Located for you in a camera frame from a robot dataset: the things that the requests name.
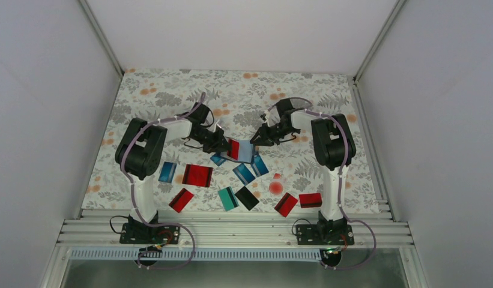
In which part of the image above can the dark blue card holder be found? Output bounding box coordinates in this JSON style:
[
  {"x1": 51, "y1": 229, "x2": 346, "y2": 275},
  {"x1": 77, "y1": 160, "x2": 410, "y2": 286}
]
[{"x1": 219, "y1": 139, "x2": 258, "y2": 163}]

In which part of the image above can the red card lower left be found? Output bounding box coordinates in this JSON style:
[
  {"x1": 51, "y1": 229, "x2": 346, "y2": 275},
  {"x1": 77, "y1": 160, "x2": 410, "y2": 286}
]
[{"x1": 169, "y1": 188, "x2": 194, "y2": 213}]

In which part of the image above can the teal card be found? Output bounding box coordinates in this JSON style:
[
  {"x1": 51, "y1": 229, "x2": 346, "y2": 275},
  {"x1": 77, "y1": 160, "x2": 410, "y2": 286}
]
[{"x1": 218, "y1": 187, "x2": 239, "y2": 211}]

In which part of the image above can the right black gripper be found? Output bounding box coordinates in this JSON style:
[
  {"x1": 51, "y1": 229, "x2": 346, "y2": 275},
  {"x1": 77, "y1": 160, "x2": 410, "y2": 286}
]
[{"x1": 250, "y1": 122, "x2": 297, "y2": 147}]

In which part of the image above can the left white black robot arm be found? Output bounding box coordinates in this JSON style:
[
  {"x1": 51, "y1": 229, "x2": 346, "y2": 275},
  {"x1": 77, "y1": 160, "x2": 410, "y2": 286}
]
[{"x1": 115, "y1": 103, "x2": 232, "y2": 243}]

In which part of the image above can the red card black stripe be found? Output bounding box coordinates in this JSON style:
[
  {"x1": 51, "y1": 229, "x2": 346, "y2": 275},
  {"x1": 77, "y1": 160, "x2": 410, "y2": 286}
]
[{"x1": 227, "y1": 139, "x2": 240, "y2": 160}]

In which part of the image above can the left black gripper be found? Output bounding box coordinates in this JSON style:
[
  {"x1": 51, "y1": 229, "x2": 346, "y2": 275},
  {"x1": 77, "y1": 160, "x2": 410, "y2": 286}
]
[{"x1": 191, "y1": 127, "x2": 232, "y2": 154}]

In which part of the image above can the red card tilted right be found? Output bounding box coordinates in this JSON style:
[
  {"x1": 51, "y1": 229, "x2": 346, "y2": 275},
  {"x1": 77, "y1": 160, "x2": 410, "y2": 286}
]
[{"x1": 274, "y1": 193, "x2": 298, "y2": 218}]

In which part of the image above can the red card overlapping stack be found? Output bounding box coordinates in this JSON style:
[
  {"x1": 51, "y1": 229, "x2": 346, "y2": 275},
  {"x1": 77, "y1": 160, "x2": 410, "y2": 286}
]
[{"x1": 195, "y1": 166, "x2": 213, "y2": 188}]

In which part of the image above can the blue card far left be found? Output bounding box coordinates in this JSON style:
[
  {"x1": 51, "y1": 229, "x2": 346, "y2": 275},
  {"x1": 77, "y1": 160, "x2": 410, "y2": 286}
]
[{"x1": 158, "y1": 161, "x2": 177, "y2": 184}]

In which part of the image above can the white card red circle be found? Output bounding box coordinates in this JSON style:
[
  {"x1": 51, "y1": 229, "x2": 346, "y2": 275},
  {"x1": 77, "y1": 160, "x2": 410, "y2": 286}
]
[{"x1": 268, "y1": 173, "x2": 285, "y2": 196}]

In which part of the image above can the floral patterned table mat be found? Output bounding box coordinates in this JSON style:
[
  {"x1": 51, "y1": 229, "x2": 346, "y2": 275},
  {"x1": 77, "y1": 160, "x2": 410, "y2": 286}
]
[{"x1": 82, "y1": 68, "x2": 380, "y2": 214}]

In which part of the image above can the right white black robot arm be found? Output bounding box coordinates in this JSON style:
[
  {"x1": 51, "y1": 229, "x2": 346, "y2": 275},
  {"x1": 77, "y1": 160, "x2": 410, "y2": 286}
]
[{"x1": 250, "y1": 98, "x2": 356, "y2": 244}]

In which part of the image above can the red card far right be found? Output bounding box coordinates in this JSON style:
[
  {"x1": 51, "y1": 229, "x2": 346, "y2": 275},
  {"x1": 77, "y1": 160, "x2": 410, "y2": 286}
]
[{"x1": 298, "y1": 193, "x2": 322, "y2": 209}]

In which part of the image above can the aluminium front rail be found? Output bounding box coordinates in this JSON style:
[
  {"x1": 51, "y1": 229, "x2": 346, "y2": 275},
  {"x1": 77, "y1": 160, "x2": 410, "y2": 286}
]
[{"x1": 56, "y1": 218, "x2": 414, "y2": 248}]

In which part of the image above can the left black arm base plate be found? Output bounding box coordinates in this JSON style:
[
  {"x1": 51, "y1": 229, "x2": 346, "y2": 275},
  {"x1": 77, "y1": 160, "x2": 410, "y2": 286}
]
[{"x1": 119, "y1": 223, "x2": 180, "y2": 245}]

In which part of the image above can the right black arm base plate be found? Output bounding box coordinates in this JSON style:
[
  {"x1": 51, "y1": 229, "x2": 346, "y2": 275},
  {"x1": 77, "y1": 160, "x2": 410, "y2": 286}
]
[{"x1": 294, "y1": 224, "x2": 355, "y2": 246}]

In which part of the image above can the blue card centre right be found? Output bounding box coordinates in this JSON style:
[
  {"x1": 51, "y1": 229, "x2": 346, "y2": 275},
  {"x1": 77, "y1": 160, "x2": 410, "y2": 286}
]
[{"x1": 250, "y1": 155, "x2": 268, "y2": 177}]

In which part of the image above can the blue card top centre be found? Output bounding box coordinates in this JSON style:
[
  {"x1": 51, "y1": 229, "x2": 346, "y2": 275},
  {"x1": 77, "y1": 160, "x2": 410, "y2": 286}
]
[{"x1": 210, "y1": 154, "x2": 226, "y2": 167}]

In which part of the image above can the red card upper stack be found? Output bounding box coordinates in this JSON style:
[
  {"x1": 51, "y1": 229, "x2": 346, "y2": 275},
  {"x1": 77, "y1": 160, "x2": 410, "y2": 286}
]
[{"x1": 182, "y1": 164, "x2": 198, "y2": 186}]

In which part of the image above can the blue card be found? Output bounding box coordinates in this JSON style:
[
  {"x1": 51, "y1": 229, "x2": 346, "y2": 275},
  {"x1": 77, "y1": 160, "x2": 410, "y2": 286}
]
[
  {"x1": 250, "y1": 155, "x2": 268, "y2": 177},
  {"x1": 210, "y1": 154, "x2": 226, "y2": 167},
  {"x1": 158, "y1": 161, "x2": 177, "y2": 184},
  {"x1": 232, "y1": 163, "x2": 255, "y2": 185}
]

